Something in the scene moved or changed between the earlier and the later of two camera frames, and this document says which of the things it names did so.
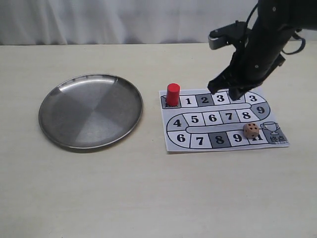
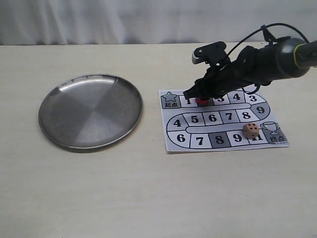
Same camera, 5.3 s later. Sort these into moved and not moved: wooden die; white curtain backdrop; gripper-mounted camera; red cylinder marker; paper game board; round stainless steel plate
Moved: red cylinder marker; gripper-mounted camera
Not moved: paper game board; white curtain backdrop; wooden die; round stainless steel plate
